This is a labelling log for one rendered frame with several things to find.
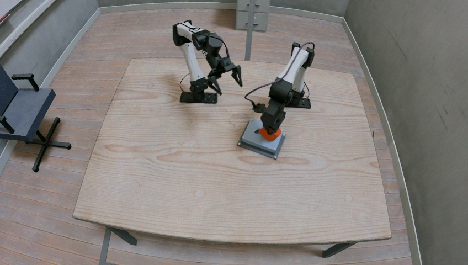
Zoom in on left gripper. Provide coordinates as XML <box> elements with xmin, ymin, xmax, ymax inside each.
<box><xmin>254</xmin><ymin>103</ymin><xmax>286</xmax><ymax>136</ymax></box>

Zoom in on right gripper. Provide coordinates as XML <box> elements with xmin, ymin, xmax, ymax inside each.
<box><xmin>205</xmin><ymin>54</ymin><xmax>243</xmax><ymax>95</ymax></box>

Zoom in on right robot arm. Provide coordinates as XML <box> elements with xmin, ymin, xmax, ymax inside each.
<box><xmin>172</xmin><ymin>20</ymin><xmax>224</xmax><ymax>104</ymax></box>

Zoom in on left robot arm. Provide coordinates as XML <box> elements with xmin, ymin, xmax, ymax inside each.
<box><xmin>260</xmin><ymin>42</ymin><xmax>315</xmax><ymax>126</ymax></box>

